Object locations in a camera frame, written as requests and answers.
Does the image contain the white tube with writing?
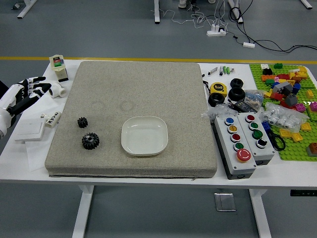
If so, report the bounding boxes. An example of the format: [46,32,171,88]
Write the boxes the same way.
[40,111,62,128]

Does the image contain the white paper sheet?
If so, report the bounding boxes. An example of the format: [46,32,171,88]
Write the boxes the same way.
[23,138,50,173]

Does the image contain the white floor cable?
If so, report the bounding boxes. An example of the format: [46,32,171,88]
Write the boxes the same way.
[151,0,235,32]

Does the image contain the grey-brown cushion mat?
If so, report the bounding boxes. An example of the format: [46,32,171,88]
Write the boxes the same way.
[44,60,218,179]

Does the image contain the brown orange toy brick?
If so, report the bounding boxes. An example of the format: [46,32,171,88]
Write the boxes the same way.
[306,142,317,157]

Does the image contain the green brick baseplate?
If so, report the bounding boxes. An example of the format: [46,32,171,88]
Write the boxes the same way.
[249,63,317,162]

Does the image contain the bag of white parts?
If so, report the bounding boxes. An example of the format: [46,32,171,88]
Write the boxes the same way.
[259,103,308,129]

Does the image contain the bag of blue components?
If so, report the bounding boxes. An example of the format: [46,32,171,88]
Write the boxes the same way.
[244,89,264,106]

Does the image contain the bag of small hardware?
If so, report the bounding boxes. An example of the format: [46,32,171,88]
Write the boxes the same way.
[201,104,240,123]

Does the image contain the yellow tape measure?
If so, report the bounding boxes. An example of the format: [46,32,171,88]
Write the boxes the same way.
[210,82,228,98]

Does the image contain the white power strip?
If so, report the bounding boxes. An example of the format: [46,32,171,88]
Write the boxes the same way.
[207,24,227,37]

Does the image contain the dark grey toy brick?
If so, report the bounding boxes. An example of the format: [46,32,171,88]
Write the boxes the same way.
[284,94,299,107]

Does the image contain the grey five-button control box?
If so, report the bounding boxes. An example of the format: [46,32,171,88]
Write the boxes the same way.
[213,114,257,180]

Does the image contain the grey four-button control box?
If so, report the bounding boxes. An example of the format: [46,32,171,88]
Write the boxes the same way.
[236,112,276,166]

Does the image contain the silver floor socket plate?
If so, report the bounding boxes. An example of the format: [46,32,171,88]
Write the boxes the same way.
[214,192,236,212]

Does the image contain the black table control panel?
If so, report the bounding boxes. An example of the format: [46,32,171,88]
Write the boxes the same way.
[290,189,317,197]

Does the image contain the large black nut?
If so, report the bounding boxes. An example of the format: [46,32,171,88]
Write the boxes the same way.
[230,78,245,89]
[208,92,225,107]
[228,87,246,101]

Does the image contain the cream switch box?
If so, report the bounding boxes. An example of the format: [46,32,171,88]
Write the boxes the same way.
[49,54,69,83]

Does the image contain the grey slope toy brick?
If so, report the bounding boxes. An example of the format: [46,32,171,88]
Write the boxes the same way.
[273,81,293,94]

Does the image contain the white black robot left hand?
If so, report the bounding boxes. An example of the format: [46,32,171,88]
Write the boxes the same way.
[0,76,53,138]

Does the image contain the black floor cable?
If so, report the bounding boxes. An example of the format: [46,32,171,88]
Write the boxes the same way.
[229,6,317,53]

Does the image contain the big black gear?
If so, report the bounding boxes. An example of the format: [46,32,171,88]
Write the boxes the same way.
[81,132,100,150]

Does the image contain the black scissors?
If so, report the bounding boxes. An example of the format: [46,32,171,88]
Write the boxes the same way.
[267,128,286,151]

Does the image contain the black power adapter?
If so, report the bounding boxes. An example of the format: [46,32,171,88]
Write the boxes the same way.
[232,99,260,113]

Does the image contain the white square dish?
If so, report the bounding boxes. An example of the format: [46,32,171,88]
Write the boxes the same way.
[120,116,169,157]

